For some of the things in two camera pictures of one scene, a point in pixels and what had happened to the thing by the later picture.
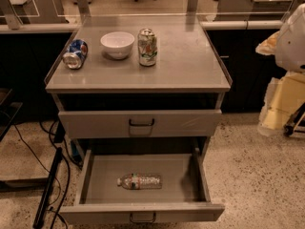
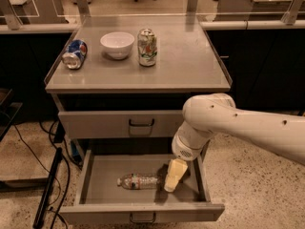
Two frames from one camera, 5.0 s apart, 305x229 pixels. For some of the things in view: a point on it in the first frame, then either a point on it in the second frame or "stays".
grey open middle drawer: x=136 y=186 stays
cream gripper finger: x=283 y=96 → x=187 y=144
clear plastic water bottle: x=140 y=181 stays
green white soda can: x=147 y=44 stays
